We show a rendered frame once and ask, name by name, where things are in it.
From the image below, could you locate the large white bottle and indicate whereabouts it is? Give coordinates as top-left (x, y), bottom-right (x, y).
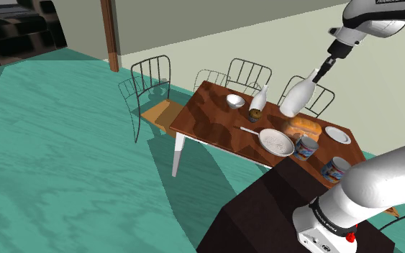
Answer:
top-left (279, 68), bottom-right (320, 119)

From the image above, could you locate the white plate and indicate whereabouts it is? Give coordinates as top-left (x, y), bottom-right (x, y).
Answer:
top-left (324, 125), bottom-right (352, 146)

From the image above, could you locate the brown bread loaf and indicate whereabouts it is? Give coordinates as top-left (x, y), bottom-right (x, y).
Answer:
top-left (280, 116), bottom-right (323, 143)

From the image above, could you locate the small white bottle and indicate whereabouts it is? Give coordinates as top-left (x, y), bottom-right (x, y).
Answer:
top-left (249, 84), bottom-right (270, 114)

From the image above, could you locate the white and blue can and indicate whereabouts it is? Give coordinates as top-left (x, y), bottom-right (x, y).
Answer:
top-left (292, 134), bottom-right (320, 162)
top-left (320, 156), bottom-right (352, 185)

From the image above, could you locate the brown muffin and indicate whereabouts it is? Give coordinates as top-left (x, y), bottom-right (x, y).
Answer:
top-left (247, 108), bottom-right (263, 123)

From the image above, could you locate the white frying pan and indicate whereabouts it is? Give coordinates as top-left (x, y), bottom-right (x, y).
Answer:
top-left (239, 126), bottom-right (296, 158)

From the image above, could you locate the white bowl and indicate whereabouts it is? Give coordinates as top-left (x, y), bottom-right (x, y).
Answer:
top-left (225, 93), bottom-right (246, 110)

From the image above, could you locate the wooden table with white legs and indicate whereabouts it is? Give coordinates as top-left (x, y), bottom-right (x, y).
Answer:
top-left (169, 80), bottom-right (401, 219)

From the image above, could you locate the dark robot stand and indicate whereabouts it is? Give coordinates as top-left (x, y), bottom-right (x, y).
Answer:
top-left (195, 156), bottom-right (396, 253)

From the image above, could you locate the black sofa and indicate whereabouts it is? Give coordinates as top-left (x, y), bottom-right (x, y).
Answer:
top-left (0, 0), bottom-right (68, 73)

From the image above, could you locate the black wire chair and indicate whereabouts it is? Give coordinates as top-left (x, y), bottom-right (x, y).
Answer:
top-left (224, 57), bottom-right (273, 98)
top-left (378, 198), bottom-right (405, 232)
top-left (192, 68), bottom-right (232, 93)
top-left (277, 75), bottom-right (336, 119)

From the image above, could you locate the wire chair with wooden seat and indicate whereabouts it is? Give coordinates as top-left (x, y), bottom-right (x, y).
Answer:
top-left (117, 54), bottom-right (186, 144)

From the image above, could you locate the brown wooden post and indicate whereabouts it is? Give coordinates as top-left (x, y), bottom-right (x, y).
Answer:
top-left (99, 0), bottom-right (120, 73)

